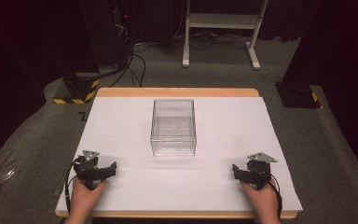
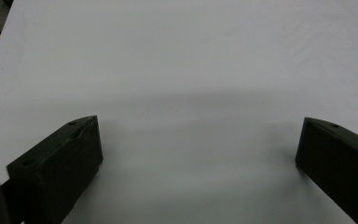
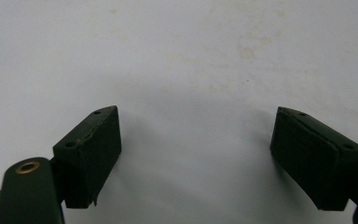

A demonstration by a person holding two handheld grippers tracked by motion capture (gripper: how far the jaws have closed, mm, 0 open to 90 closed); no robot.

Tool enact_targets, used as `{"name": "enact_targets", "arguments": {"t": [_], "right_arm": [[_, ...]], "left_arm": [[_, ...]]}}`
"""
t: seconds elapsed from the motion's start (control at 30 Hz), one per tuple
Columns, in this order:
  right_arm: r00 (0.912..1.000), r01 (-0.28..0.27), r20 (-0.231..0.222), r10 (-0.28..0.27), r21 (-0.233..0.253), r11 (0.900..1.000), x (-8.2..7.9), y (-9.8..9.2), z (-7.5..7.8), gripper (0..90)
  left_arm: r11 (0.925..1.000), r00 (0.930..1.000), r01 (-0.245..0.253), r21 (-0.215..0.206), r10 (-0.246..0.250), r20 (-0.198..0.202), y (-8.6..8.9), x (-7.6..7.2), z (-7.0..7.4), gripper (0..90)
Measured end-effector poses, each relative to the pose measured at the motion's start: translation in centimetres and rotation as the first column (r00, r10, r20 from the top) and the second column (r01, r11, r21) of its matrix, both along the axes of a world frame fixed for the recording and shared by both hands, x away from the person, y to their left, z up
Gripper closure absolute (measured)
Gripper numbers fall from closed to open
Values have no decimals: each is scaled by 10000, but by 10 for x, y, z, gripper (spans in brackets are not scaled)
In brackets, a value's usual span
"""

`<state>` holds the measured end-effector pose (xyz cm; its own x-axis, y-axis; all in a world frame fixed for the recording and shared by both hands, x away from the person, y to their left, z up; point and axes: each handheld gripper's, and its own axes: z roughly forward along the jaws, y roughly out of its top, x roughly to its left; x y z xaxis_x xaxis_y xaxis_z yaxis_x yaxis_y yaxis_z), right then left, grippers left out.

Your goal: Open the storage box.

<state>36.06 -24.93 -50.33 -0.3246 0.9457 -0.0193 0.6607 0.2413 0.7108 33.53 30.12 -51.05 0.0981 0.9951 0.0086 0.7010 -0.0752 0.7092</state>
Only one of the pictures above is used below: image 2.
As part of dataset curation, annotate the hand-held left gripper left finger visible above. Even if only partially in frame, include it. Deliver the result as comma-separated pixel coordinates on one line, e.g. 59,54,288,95
6,115,103,224

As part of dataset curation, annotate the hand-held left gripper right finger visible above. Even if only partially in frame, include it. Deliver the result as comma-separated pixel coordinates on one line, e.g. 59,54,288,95
295,117,358,224

